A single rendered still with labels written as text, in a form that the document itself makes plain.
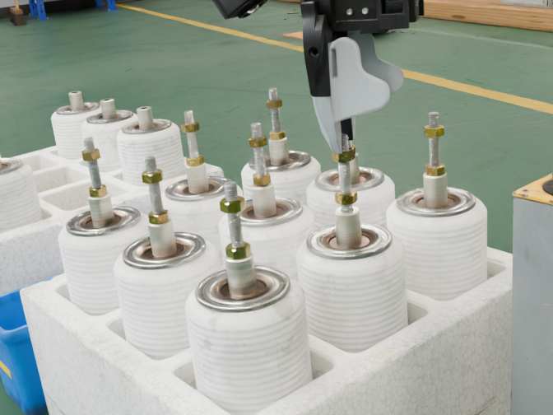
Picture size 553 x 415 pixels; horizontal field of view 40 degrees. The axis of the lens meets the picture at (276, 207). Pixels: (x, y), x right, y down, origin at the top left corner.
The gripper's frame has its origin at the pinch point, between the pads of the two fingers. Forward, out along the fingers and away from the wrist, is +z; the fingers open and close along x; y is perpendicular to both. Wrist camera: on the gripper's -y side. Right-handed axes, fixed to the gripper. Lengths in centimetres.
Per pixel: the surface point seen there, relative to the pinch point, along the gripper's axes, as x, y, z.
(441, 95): 163, -15, 35
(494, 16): 298, -11, 31
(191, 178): 10.9, -19.9, 8.3
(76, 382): -6.8, -26.3, 23.6
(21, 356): 0.5, -39.3, 26.6
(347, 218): -1.2, 0.9, 7.4
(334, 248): -2.0, -0.2, 9.9
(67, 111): 48, -61, 10
